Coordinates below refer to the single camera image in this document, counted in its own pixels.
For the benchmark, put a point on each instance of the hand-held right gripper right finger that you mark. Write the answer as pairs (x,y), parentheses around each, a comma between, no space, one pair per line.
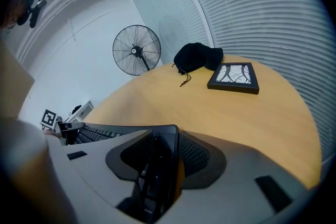
(231,199)

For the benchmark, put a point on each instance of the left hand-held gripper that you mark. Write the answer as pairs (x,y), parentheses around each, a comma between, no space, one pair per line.
(49,118)

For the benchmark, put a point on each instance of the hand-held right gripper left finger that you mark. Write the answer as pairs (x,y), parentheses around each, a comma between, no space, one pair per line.
(92,178)

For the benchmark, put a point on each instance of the white side table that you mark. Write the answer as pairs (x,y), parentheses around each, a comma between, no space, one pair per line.
(84,110)

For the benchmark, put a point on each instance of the round wooden table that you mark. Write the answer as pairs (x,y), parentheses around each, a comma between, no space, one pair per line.
(210,118)

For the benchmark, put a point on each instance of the black standing fan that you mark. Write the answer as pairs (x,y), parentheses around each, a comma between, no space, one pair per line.
(136,49)

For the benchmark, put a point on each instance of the black picture frame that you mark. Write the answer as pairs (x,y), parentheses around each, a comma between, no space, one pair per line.
(233,78)

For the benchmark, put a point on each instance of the black head-mounted camera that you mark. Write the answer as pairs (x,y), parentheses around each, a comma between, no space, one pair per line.
(30,0)

